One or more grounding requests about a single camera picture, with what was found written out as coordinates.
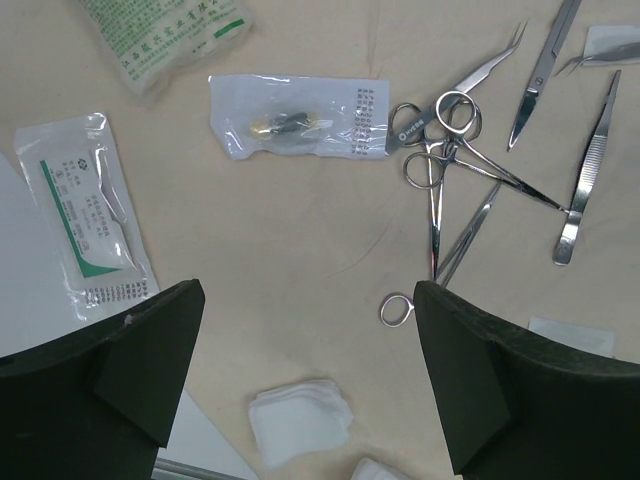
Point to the white foil blade packet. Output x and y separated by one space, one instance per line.
587 339

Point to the green suture packet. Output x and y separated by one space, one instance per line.
74 174

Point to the fine curved forceps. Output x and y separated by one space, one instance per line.
617 54

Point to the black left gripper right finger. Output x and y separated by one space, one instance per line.
516 405

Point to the green printed gauze bag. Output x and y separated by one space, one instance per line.
150 41

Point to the straight surgical scissors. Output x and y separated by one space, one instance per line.
544 67

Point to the hemostat clamp crossing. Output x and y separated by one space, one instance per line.
435 152

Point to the beige cloth drape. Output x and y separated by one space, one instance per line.
295 254

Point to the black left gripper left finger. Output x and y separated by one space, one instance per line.
99 403

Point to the clear packet black part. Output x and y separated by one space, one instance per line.
296 115

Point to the white packet under forceps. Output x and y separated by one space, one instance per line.
605 37

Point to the white gauze pad left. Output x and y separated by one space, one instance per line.
370 469

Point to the serrated steel tweezers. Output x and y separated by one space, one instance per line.
587 174

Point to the white gauze pad stack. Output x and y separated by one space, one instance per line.
297 419

